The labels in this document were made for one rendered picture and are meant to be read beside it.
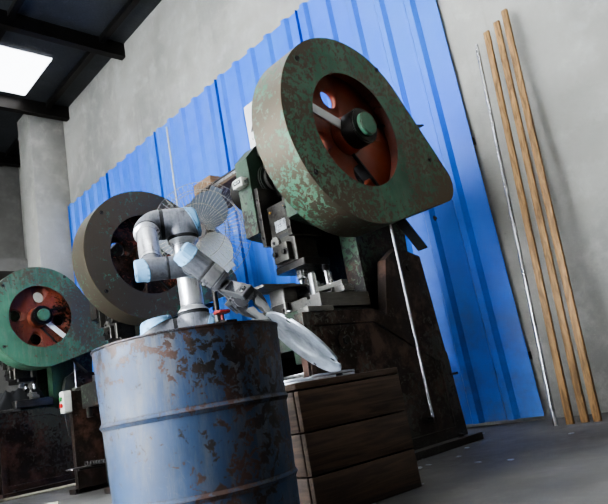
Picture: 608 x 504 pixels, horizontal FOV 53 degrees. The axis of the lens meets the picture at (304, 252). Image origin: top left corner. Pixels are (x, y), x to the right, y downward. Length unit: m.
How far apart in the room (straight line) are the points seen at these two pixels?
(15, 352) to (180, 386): 4.10
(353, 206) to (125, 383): 1.34
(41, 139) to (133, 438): 7.11
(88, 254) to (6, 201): 5.94
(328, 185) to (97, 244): 1.82
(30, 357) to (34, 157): 3.38
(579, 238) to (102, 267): 2.57
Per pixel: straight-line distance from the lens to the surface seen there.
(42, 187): 7.96
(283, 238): 2.72
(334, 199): 2.30
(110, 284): 3.72
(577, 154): 3.33
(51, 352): 5.38
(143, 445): 1.27
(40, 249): 7.68
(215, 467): 1.24
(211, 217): 3.49
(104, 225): 3.82
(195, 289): 2.29
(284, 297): 2.57
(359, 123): 2.52
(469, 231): 3.51
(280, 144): 2.31
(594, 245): 3.25
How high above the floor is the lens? 0.30
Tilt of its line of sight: 13 degrees up
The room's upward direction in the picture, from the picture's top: 10 degrees counter-clockwise
